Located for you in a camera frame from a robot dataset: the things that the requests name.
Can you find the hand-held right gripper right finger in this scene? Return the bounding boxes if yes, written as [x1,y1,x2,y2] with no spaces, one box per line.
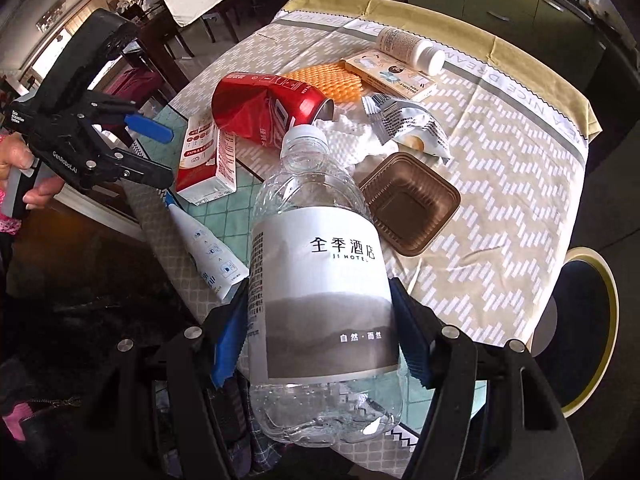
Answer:
[389,277,586,480]

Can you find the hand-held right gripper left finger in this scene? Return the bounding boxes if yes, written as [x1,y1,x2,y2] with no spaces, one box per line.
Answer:
[90,280,251,480]

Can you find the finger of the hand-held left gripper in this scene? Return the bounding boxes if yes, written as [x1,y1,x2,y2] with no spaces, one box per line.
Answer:
[82,91,175,143]
[92,147,174,191]

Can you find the red and white carton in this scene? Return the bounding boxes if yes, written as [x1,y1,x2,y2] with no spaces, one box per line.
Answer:
[175,115,240,204]

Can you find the white squeeze tube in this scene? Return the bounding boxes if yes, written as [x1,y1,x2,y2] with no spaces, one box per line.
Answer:
[165,191,251,303]

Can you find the clear plastic water bottle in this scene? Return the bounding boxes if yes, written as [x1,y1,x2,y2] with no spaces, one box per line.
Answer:
[247,124,405,446]

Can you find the crushed red soda can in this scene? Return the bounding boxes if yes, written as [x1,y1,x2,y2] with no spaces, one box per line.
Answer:
[210,72,335,151]

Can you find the brown plastic tray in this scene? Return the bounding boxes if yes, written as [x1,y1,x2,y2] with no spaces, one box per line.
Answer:
[358,152,462,256]

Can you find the cream-rimmed waste bin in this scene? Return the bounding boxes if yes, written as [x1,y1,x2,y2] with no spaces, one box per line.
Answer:
[530,246,627,418]

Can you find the orange honeycomb pad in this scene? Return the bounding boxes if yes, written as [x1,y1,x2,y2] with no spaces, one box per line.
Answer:
[285,66,363,104]

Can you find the white paper towel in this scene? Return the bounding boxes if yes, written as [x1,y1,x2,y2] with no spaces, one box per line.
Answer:
[312,112,388,181]

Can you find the white snack wrapper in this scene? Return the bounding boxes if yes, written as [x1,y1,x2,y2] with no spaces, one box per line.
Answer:
[361,95,452,166]

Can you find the beige cardboard box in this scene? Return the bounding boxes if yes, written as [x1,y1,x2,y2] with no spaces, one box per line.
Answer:
[342,50,438,102]

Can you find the white pill bottle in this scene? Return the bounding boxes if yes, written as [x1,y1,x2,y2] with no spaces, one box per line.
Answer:
[376,26,446,76]

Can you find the person's left hand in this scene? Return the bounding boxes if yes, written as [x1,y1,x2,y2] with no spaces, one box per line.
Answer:
[0,133,66,210]

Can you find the maroon cushioned chair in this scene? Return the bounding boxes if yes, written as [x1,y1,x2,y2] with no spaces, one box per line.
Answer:
[102,67,162,107]

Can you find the plaid cloth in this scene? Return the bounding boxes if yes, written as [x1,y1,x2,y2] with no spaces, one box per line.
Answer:
[217,380,286,480]

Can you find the dark wooden chair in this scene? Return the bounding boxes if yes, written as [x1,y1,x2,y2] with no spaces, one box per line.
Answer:
[197,2,241,45]

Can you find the patterned tablecloth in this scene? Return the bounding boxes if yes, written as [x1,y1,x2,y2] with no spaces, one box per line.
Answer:
[122,0,601,461]

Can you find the black zippered bag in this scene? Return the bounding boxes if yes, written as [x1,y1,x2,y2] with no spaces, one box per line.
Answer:
[0,345,108,480]

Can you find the black kitchen countertop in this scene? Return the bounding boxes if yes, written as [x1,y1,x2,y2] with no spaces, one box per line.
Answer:
[500,0,640,91]

